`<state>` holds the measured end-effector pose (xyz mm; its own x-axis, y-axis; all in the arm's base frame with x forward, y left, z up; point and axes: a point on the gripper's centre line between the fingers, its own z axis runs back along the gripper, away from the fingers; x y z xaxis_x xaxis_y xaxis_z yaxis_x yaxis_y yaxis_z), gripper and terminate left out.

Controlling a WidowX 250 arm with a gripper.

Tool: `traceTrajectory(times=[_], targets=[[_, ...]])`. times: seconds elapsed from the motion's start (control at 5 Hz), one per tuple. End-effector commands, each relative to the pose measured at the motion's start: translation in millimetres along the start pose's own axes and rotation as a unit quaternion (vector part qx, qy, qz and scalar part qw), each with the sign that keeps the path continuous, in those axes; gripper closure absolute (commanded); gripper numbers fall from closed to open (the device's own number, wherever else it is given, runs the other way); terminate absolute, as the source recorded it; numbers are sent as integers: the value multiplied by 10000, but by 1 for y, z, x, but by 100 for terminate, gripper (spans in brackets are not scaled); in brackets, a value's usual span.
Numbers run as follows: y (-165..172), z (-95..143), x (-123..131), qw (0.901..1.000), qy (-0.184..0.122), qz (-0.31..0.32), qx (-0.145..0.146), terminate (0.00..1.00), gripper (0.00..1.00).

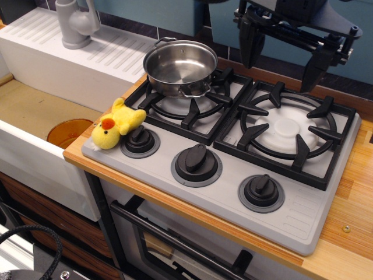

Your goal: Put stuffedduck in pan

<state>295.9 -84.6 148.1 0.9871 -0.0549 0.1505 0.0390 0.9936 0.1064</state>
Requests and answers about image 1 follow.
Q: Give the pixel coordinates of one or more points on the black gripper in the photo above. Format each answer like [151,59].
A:
[309,25]

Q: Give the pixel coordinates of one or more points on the yellow stuffed duck toy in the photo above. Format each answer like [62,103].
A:
[119,122]

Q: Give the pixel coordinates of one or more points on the stainless steel pan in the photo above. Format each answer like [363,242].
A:
[180,68]

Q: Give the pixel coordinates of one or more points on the white right burner cap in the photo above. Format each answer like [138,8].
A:
[284,125]

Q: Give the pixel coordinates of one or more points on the black right burner grate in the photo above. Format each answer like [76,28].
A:
[313,167]

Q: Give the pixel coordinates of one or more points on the black burner grate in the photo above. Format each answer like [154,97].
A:
[199,119]
[313,167]

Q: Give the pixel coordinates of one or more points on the black left burner grate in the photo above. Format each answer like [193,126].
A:
[199,119]

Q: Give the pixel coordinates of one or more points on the black right stove knob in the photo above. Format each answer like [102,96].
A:
[261,194]

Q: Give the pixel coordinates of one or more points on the black stove knob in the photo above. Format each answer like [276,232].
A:
[196,167]
[261,194]
[140,143]

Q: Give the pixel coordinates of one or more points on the black middle stove knob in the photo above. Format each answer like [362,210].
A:
[196,167]

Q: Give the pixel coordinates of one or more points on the grey stove top panel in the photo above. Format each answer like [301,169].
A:
[296,225]

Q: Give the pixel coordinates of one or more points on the black left stove knob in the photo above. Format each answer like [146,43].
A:
[140,143]

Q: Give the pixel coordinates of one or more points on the grey toy faucet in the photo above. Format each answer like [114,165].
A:
[76,26]

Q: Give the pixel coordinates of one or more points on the orange plastic bowl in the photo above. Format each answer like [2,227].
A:
[63,134]

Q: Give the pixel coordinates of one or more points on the white toy sink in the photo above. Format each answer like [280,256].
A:
[44,84]

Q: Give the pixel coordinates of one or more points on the oven door with window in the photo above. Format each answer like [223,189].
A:
[162,261]

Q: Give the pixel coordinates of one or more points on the black oven door handle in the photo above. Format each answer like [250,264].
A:
[129,211]

